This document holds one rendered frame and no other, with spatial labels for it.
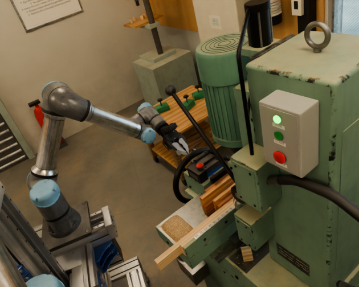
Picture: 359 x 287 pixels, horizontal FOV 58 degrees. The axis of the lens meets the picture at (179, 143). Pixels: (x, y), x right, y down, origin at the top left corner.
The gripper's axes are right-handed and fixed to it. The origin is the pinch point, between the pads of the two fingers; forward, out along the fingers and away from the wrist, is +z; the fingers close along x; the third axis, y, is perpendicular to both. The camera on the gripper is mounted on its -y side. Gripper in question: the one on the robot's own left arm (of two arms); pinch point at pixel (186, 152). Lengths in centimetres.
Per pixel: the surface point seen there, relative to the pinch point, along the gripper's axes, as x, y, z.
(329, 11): -131, -13, -20
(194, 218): 22.9, -14.5, 29.2
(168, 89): 16, -57, 1
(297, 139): 19, -82, 42
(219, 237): 22, -19, 41
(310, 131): 15, -82, 42
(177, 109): -60, 85, -70
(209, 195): 14.8, -21.3, 27.2
